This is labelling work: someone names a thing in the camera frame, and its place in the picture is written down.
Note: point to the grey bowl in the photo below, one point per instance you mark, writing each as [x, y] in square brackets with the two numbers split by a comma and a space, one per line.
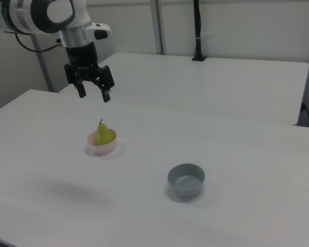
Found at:
[186, 189]

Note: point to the green pear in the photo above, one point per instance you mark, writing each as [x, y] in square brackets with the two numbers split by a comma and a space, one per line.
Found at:
[103, 135]

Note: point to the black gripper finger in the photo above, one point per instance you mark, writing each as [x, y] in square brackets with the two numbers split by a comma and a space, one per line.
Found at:
[81, 91]
[107, 79]

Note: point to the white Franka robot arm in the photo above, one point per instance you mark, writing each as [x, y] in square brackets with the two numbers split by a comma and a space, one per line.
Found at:
[28, 15]

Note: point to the pink bowl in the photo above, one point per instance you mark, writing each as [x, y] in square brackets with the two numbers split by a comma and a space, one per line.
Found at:
[103, 150]

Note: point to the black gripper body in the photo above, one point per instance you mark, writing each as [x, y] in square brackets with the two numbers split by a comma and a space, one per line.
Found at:
[81, 55]

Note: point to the grey partition post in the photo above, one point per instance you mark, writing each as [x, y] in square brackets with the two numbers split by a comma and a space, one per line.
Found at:
[158, 25]
[42, 67]

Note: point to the black camera pole with clamp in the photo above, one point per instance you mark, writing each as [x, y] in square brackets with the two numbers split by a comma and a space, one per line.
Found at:
[197, 25]

